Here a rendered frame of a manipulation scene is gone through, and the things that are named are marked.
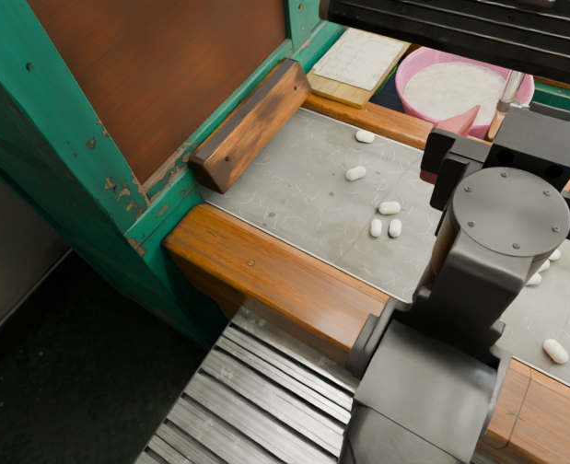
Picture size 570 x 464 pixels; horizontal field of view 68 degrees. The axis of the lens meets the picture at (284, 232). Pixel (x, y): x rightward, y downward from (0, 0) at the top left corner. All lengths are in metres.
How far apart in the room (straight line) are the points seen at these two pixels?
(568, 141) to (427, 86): 0.76
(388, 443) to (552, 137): 0.19
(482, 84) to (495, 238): 0.82
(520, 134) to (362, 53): 0.76
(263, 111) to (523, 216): 0.61
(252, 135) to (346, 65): 0.31
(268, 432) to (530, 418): 0.36
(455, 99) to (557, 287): 0.44
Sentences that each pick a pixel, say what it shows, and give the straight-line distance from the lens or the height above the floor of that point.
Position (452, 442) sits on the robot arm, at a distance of 0.26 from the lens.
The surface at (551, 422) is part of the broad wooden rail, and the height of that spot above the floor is 0.76.
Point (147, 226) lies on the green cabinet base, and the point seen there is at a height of 0.81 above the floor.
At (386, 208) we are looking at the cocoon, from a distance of 0.74.
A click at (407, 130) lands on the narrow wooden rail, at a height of 0.76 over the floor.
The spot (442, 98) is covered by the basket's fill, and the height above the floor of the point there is 0.74.
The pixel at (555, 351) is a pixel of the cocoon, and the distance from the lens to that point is 0.70.
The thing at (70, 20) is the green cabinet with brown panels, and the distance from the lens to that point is 0.56.
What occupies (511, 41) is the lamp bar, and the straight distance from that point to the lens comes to 0.54.
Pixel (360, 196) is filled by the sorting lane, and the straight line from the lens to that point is 0.78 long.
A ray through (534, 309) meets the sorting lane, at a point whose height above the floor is 0.74.
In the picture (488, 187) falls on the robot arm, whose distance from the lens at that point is 0.25.
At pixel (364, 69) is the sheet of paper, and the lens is 0.97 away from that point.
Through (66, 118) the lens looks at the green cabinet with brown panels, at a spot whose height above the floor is 1.05.
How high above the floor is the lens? 1.36
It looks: 57 degrees down
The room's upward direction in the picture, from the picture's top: 11 degrees counter-clockwise
